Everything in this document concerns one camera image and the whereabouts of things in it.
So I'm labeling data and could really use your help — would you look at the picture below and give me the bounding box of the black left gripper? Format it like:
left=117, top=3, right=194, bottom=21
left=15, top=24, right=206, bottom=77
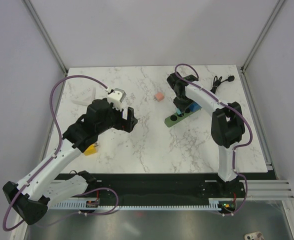
left=96, top=102, right=137, bottom=135

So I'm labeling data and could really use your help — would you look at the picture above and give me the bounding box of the yellow plug adapter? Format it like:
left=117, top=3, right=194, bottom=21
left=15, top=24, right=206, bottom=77
left=83, top=142, right=99, bottom=156

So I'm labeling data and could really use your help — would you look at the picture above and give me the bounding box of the teal USB plug adapter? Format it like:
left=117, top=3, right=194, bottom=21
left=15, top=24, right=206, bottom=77
left=176, top=108, right=183, bottom=115

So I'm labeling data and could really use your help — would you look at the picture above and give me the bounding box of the blue cube socket adapter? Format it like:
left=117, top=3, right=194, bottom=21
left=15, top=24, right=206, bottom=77
left=189, top=102, right=202, bottom=113

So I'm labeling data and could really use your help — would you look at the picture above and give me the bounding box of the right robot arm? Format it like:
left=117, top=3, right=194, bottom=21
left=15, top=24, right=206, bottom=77
left=165, top=72, right=250, bottom=197

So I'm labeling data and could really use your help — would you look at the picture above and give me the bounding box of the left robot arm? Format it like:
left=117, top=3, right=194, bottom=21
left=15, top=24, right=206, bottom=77
left=2, top=98, right=138, bottom=225

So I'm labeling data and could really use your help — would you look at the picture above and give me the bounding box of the pink plug adapter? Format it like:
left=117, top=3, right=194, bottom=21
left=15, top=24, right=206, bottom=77
left=154, top=92, right=165, bottom=102

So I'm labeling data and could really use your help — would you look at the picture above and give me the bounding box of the green power strip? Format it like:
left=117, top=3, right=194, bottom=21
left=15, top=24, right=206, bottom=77
left=164, top=109, right=196, bottom=128

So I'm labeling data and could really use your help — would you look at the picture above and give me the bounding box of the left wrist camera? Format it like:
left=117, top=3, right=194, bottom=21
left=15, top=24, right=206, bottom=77
left=105, top=87, right=127, bottom=112

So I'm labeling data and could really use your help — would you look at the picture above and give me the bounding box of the aluminium frame rail right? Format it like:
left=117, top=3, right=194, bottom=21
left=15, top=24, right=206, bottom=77
left=239, top=0, right=287, bottom=73

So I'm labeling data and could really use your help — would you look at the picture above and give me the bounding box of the aluminium frame rail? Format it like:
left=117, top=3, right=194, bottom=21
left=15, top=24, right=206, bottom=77
left=22, top=0, right=68, bottom=77
left=239, top=0, right=287, bottom=73

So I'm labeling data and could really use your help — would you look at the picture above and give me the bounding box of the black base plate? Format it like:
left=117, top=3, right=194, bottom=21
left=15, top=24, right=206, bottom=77
left=54, top=170, right=253, bottom=207

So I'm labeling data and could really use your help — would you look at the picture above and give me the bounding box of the white slotted cable duct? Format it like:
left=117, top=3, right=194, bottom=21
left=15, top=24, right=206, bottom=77
left=50, top=198, right=230, bottom=211

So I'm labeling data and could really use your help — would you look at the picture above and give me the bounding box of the aluminium frame rail left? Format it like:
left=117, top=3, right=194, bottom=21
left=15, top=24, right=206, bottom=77
left=22, top=0, right=68, bottom=77

